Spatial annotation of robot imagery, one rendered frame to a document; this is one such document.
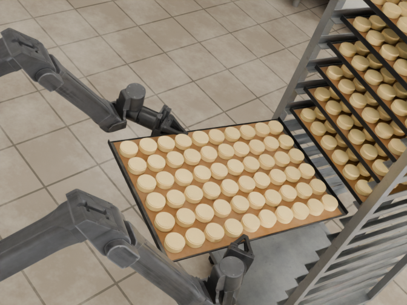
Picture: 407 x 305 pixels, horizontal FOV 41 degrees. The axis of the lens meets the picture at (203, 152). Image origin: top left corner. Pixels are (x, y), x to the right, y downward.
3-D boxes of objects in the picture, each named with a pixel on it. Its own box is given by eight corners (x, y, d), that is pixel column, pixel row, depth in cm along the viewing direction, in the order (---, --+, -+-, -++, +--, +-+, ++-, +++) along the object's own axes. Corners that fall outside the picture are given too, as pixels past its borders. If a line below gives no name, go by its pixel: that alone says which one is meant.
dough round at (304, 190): (297, 183, 163) (300, 179, 161) (312, 192, 162) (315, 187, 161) (292, 193, 159) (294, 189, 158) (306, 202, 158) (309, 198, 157)
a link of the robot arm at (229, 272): (183, 289, 131) (196, 320, 125) (186, 260, 123) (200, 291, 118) (228, 276, 135) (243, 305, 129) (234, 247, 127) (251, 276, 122)
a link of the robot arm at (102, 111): (14, 47, 124) (31, 83, 120) (34, 33, 124) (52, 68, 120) (97, 112, 164) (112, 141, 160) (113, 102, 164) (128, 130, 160)
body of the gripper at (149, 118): (162, 129, 168) (140, 120, 168) (170, 106, 161) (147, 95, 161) (154, 143, 164) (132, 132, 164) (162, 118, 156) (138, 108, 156)
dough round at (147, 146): (158, 149, 155) (160, 144, 153) (148, 158, 151) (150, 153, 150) (145, 139, 156) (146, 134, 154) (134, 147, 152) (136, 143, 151)
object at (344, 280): (280, 308, 203) (283, 305, 201) (276, 302, 204) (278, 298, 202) (400, 262, 233) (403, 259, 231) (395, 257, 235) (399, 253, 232)
